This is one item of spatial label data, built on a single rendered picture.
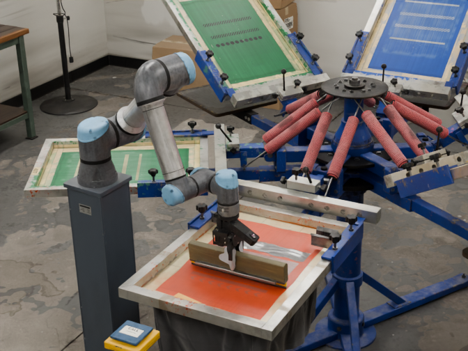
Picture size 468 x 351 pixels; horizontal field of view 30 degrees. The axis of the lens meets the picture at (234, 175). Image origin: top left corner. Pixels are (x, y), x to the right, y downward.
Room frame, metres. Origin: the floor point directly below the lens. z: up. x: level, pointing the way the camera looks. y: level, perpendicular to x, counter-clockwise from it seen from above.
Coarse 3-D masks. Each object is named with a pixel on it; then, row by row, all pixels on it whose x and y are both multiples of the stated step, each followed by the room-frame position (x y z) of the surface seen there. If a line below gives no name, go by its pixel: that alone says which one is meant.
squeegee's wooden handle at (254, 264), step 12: (192, 240) 2.77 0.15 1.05; (192, 252) 2.75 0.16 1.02; (204, 252) 2.72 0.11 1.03; (216, 252) 2.70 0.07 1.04; (240, 252) 2.67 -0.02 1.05; (216, 264) 2.70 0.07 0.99; (240, 264) 2.65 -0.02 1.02; (252, 264) 2.63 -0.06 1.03; (264, 264) 2.61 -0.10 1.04; (276, 264) 2.59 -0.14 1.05; (264, 276) 2.61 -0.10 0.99; (276, 276) 2.59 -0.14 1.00
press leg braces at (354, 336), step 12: (324, 288) 3.64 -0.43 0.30; (336, 288) 3.63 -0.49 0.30; (348, 288) 3.59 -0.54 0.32; (384, 288) 3.79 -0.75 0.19; (324, 300) 3.59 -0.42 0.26; (348, 300) 3.55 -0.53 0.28; (396, 300) 3.84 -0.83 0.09; (408, 300) 3.88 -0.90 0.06; (348, 312) 3.52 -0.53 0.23; (360, 348) 3.38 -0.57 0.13
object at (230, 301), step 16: (272, 240) 2.94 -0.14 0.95; (288, 240) 2.93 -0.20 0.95; (304, 240) 2.93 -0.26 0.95; (272, 256) 2.81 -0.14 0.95; (288, 272) 2.69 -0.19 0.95; (224, 288) 2.60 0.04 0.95; (272, 288) 2.59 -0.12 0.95; (208, 304) 2.50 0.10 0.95; (224, 304) 2.50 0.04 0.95; (240, 304) 2.49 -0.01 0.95; (256, 304) 2.49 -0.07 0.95; (272, 304) 2.49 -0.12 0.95
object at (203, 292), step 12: (252, 228) 3.04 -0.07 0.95; (264, 228) 3.03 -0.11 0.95; (276, 228) 3.03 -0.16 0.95; (264, 240) 2.94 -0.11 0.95; (252, 252) 2.85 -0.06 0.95; (180, 276) 2.68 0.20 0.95; (168, 288) 2.61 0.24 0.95; (180, 288) 2.60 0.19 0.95; (192, 288) 2.60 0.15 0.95; (204, 288) 2.60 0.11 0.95; (216, 288) 2.60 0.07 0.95; (204, 300) 2.52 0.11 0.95
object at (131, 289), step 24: (264, 216) 3.13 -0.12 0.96; (288, 216) 3.08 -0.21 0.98; (312, 216) 3.06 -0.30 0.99; (168, 264) 2.77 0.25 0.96; (120, 288) 2.55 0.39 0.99; (144, 288) 2.55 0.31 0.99; (312, 288) 2.56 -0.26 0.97; (192, 312) 2.42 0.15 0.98; (216, 312) 2.39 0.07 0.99; (288, 312) 2.39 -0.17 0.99; (264, 336) 2.29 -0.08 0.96
